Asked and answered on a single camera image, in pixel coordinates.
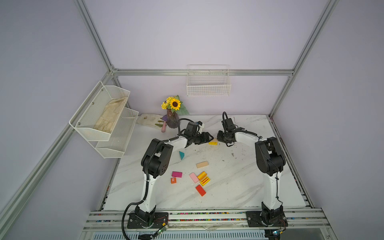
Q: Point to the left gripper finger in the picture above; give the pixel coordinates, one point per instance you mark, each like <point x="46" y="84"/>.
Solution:
<point x="207" y="140"/>
<point x="207" y="135"/>

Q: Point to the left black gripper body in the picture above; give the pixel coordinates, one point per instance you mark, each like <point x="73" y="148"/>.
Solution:
<point x="197" y="138"/>

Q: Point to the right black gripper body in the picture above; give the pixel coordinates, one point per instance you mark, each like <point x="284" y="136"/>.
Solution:
<point x="226" y="133"/>

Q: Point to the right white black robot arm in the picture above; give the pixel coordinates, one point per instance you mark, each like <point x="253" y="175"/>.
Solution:
<point x="270" y="161"/>

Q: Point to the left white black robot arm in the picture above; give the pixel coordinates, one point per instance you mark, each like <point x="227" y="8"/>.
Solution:
<point x="155" y="163"/>

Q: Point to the teal triangular wood block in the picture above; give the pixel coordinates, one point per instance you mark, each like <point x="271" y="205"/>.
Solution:
<point x="182" y="155"/>

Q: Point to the orange ridged wood block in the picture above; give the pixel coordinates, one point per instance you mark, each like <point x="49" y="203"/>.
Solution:
<point x="202" y="175"/>

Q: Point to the pink wood block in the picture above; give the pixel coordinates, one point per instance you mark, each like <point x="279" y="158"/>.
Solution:
<point x="194" y="178"/>

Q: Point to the yellow red striped block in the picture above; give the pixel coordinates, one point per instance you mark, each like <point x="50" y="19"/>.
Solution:
<point x="204" y="180"/>

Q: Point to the magenta wood block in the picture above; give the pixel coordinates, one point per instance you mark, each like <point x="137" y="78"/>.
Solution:
<point x="177" y="174"/>

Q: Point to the red wood block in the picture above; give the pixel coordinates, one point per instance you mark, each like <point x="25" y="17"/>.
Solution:
<point x="200" y="190"/>

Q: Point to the dark purple glass vase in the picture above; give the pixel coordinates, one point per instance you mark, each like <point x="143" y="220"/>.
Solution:
<point x="172" y="119"/>

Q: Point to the pink tube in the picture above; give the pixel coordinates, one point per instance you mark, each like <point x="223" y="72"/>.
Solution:
<point x="163" y="130"/>

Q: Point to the sunflower bouquet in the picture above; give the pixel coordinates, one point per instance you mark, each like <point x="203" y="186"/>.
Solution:
<point x="175" y="105"/>

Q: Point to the white cloth on table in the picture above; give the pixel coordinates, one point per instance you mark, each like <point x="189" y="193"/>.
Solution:
<point x="151" y="120"/>

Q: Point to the white lower mesh shelf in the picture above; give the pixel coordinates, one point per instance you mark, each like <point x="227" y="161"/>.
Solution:
<point x="116" y="146"/>

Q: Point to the white mesh shelf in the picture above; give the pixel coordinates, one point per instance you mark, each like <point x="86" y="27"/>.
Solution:
<point x="116" y="146"/>
<point x="87" y="116"/>

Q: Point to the beige cloth in shelf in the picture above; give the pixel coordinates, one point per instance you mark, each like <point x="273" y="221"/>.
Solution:
<point x="110" y="115"/>

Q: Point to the white upper mesh shelf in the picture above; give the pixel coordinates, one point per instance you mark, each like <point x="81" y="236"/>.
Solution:
<point x="87" y="116"/>

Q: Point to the white wire wall basket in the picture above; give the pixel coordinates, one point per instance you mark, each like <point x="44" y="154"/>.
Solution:
<point x="208" y="80"/>

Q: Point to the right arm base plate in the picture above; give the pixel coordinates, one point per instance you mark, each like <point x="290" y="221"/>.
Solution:
<point x="266" y="219"/>

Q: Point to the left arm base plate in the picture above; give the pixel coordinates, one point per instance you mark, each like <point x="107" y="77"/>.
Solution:
<point x="158" y="221"/>

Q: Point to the aluminium front rail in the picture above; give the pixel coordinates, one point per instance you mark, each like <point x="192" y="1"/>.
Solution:
<point x="296" y="224"/>

